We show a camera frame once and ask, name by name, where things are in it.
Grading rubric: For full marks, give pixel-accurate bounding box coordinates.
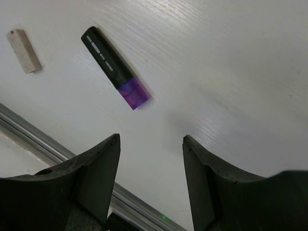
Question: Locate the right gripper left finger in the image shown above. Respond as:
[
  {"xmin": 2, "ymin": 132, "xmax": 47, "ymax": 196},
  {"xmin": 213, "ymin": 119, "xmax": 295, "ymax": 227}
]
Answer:
[{"xmin": 0, "ymin": 134, "xmax": 120, "ymax": 231}]

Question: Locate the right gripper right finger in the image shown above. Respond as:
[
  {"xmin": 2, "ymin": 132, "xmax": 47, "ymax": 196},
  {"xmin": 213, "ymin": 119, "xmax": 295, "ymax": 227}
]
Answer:
[{"xmin": 182, "ymin": 135, "xmax": 308, "ymax": 231}]

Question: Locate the purple black highlighter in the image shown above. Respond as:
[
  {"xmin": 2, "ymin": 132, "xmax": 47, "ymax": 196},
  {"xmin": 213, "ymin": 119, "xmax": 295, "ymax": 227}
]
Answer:
[{"xmin": 81, "ymin": 26, "xmax": 150, "ymax": 110}]

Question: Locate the beige eraser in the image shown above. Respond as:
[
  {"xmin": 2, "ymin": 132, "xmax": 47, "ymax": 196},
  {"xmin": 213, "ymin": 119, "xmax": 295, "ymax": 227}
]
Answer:
[{"xmin": 6, "ymin": 29, "xmax": 42, "ymax": 74}]

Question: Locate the aluminium front rail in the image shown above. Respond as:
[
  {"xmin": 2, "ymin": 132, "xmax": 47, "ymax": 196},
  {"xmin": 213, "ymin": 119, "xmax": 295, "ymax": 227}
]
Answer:
[{"xmin": 0, "ymin": 105, "xmax": 181, "ymax": 231}]

